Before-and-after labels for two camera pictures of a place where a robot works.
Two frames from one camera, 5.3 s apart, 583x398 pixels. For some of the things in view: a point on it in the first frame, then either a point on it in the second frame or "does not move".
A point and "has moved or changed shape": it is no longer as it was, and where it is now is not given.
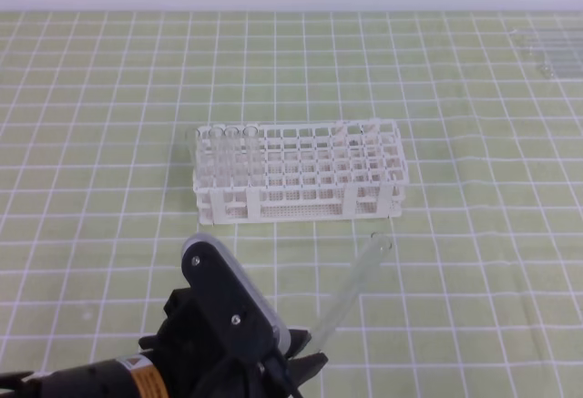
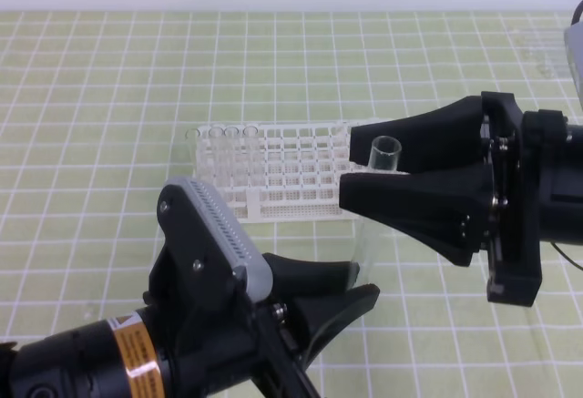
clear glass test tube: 370,260 has moved or changed shape
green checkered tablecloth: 481,294 does not move
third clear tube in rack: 231,156 does not move
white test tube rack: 311,171 does not move
